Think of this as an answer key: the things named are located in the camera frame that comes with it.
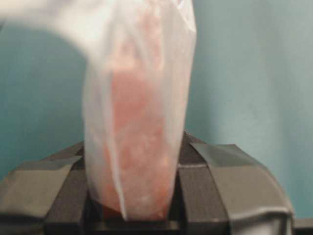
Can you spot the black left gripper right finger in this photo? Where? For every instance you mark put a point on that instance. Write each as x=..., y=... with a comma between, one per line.
x=225, y=191

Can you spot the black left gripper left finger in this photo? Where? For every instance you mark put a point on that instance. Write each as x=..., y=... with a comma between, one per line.
x=46, y=197

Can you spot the clear zip bag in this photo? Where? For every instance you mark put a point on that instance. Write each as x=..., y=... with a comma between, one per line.
x=139, y=55

